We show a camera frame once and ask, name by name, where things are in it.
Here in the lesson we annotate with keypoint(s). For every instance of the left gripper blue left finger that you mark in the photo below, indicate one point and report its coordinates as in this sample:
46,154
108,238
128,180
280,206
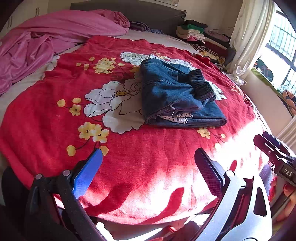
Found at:
87,172

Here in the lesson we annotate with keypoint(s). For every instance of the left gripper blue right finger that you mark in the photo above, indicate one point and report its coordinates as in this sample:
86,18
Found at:
210,171

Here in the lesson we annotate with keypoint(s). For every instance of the blue denim pants lace trim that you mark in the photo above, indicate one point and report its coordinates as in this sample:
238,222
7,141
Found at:
177,97

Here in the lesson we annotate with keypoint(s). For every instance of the right hand red nails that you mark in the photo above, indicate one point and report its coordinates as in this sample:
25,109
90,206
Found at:
284,193

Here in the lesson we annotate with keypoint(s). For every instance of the red floral blanket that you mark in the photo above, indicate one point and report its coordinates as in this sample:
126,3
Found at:
42,131

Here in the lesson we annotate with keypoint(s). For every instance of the window with metal grille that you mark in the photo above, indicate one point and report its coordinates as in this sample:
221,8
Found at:
276,64

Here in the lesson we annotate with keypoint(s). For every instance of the pile of folded clothes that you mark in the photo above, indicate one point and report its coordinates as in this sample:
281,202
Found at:
208,43

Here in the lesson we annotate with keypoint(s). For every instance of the beige mattress cover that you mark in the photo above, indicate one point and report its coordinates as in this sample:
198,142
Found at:
150,38

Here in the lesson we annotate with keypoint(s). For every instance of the pink bed sheet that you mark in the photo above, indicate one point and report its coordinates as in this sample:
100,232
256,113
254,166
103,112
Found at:
32,44

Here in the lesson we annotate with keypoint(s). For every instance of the cream window curtain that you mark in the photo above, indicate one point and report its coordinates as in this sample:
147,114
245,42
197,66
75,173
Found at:
251,33

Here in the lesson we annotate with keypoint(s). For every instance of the dark grey headboard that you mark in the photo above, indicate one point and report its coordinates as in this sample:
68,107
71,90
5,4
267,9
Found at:
156,16

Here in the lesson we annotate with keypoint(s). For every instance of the cream wardrobe with handles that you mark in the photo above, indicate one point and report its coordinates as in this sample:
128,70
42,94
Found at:
26,10

